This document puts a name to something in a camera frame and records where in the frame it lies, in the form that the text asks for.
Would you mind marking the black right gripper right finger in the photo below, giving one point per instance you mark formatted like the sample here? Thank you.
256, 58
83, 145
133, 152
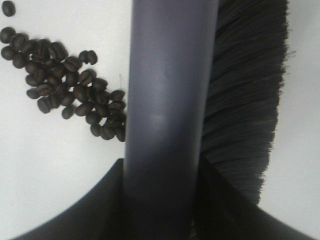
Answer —
221, 212

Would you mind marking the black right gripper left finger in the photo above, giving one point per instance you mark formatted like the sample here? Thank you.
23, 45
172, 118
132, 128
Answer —
96, 216

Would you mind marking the purple hand brush black bristles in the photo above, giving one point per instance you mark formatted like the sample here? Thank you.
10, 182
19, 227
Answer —
204, 82

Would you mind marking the pile of coffee beans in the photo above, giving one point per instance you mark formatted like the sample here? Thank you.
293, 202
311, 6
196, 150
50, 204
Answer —
65, 62

